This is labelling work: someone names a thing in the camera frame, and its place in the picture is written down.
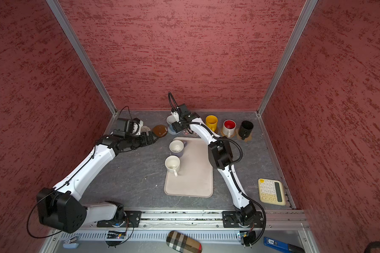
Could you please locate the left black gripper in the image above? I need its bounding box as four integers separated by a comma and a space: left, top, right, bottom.
125, 131, 159, 149

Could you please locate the dark glossy brown coaster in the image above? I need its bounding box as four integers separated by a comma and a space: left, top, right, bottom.
152, 124, 168, 138

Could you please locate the white patterned round coaster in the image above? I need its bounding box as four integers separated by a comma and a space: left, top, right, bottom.
140, 126, 152, 134

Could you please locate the blue floral mug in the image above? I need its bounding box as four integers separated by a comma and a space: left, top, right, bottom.
166, 115, 177, 135

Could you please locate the lavender mug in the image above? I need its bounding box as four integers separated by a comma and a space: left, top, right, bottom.
169, 140, 187, 158

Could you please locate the yellow mug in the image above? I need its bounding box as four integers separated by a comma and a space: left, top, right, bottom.
205, 115, 218, 133

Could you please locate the white mug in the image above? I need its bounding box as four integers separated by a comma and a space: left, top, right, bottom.
165, 156, 180, 177

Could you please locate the red interior mug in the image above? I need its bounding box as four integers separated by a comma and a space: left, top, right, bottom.
222, 119, 236, 138

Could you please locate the beige serving tray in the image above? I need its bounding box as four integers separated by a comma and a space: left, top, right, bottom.
164, 137, 213, 198

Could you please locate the black mug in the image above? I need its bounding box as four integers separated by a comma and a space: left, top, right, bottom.
238, 120, 254, 140

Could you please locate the cork coaster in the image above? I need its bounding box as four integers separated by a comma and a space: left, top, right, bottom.
235, 128, 253, 142

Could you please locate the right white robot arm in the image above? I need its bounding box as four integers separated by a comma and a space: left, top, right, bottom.
171, 109, 267, 227

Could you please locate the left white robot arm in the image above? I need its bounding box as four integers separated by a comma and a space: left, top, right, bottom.
37, 131, 158, 234

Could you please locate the pink flower coaster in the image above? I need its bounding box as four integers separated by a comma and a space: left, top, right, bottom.
183, 129, 199, 138

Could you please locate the plaid glasses case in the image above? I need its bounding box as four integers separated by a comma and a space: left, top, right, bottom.
166, 231, 202, 253

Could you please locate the beige calculator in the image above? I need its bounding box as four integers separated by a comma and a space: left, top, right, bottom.
258, 178, 286, 206

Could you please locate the small stapler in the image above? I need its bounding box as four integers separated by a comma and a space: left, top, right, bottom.
62, 235, 80, 249

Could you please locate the blue tool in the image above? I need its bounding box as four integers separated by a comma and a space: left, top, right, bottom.
263, 237, 305, 253

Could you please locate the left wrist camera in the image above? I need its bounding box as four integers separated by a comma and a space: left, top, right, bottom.
113, 118, 144, 137

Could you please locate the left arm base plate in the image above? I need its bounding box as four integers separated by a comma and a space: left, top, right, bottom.
96, 210, 142, 229

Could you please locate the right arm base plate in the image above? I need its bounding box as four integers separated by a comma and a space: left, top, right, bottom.
222, 211, 265, 229

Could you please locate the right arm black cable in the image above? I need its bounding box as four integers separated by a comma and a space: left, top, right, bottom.
167, 92, 267, 247

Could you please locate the aluminium rail frame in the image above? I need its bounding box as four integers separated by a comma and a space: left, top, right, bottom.
40, 209, 319, 253

